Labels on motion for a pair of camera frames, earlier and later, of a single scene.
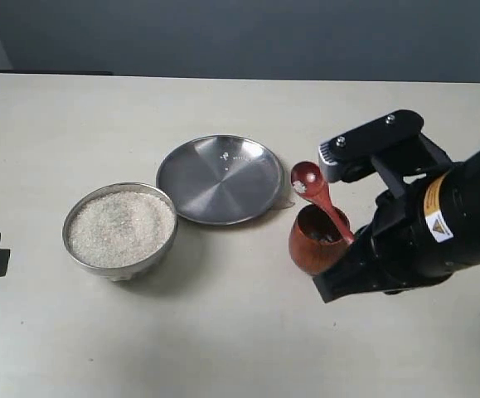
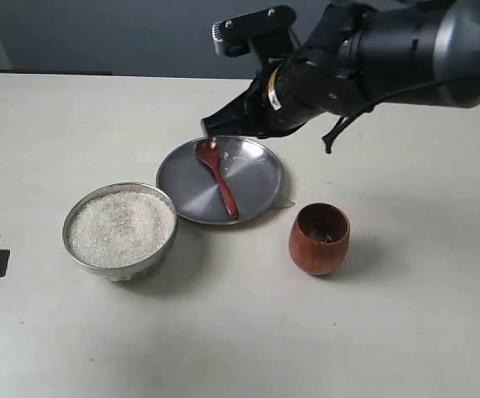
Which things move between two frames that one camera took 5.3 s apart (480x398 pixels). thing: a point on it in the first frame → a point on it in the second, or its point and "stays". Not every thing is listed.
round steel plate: [221, 179] stays
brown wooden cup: [316, 244] stays
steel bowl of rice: [120, 230] stays
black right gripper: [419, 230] → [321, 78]
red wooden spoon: [308, 178] → [207, 150]
